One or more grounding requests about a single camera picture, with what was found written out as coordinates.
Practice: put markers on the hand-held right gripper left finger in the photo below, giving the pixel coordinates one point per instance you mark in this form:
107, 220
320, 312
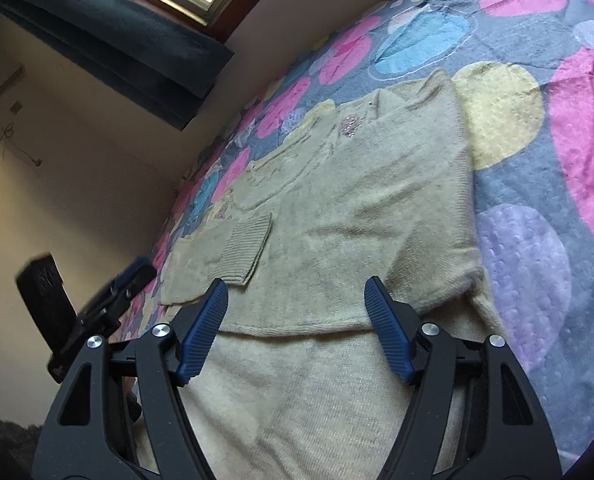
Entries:
203, 332

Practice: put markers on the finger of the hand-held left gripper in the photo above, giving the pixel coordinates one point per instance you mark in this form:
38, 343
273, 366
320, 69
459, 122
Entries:
133, 277

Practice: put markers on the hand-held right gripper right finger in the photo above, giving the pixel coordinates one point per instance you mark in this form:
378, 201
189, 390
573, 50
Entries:
389, 330

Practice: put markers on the beige knitted sweater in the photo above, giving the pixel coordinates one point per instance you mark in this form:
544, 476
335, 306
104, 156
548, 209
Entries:
352, 210

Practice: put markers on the grey blanket with coloured dots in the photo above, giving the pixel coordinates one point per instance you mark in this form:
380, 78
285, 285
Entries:
527, 160

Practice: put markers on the dark curtain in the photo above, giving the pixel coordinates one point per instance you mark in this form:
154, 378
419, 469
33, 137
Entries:
127, 45

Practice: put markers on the wall switch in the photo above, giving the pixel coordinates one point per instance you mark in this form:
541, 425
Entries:
15, 107

